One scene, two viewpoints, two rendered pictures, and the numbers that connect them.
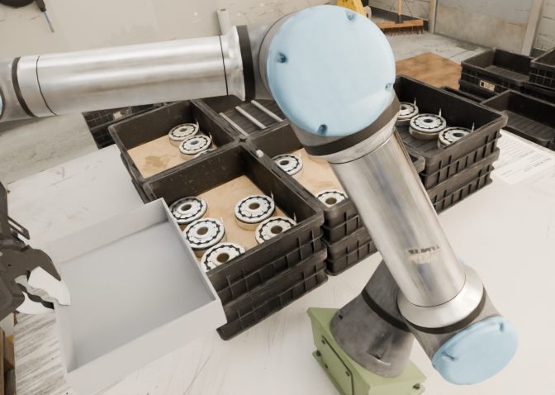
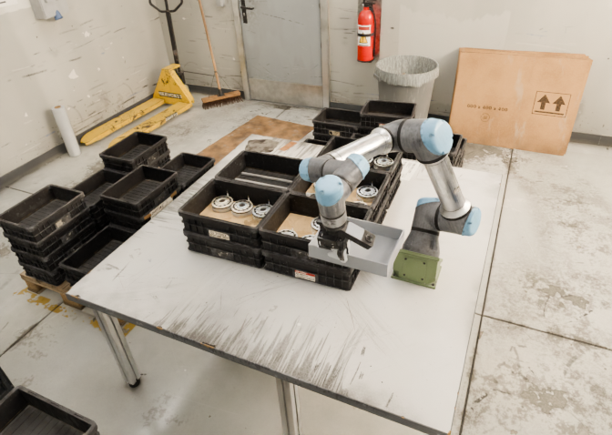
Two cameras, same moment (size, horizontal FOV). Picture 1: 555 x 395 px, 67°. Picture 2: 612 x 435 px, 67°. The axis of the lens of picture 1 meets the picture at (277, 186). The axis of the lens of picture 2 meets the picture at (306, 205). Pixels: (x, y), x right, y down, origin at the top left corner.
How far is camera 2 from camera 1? 1.32 m
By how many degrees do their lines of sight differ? 32
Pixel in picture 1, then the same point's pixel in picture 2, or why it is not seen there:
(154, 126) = (198, 204)
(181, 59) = (375, 143)
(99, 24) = not seen: outside the picture
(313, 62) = (439, 135)
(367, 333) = (426, 241)
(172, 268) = not seen: hidden behind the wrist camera
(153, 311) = (375, 249)
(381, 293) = (425, 224)
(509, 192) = (411, 184)
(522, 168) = (407, 171)
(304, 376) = (394, 286)
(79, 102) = not seen: hidden behind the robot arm
